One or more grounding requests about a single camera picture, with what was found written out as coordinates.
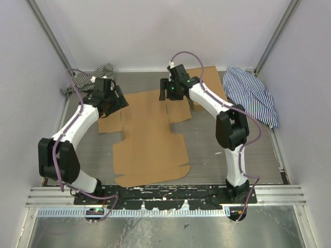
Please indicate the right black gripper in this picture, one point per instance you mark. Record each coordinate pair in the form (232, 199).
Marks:
(165, 84)

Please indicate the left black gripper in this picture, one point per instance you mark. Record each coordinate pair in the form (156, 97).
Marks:
(121, 102)

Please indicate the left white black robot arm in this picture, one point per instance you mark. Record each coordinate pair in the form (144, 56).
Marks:
(57, 155)

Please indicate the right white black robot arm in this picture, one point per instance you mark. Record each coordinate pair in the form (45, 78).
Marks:
(231, 127)

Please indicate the folded brown cardboard box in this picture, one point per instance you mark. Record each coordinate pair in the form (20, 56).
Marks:
(211, 79)

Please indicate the grey striped cloth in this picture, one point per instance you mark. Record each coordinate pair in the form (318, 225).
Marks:
(83, 81)

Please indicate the blue white striped cloth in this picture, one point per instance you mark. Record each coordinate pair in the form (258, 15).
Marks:
(243, 88)

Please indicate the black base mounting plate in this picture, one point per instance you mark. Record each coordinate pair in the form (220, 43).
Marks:
(163, 197)

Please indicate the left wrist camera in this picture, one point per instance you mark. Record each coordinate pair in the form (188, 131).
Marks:
(102, 88)

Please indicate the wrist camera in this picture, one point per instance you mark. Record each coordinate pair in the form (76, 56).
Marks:
(176, 71)
(102, 88)

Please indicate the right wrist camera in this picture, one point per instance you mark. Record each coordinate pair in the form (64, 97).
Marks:
(176, 71)

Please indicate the perforated cable duct strip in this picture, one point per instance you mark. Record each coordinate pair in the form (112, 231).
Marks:
(88, 212)

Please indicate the aluminium rail frame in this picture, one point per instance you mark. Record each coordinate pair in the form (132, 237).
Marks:
(269, 194)

